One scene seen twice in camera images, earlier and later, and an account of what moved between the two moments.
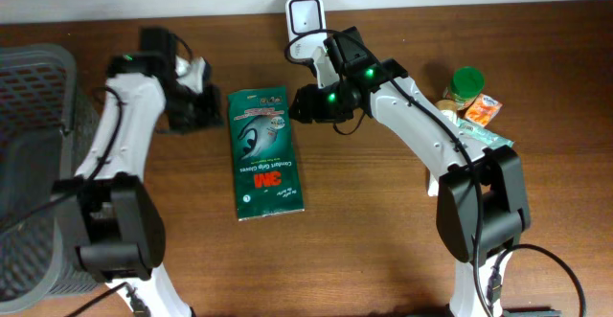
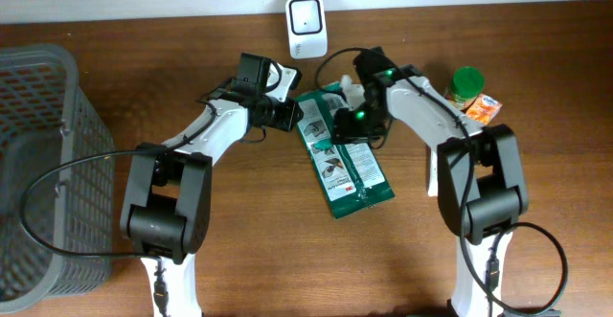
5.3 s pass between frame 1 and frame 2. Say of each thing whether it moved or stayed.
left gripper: moved
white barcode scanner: stayed
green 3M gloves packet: moved
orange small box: stayed
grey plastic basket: stayed
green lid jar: stayed
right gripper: moved
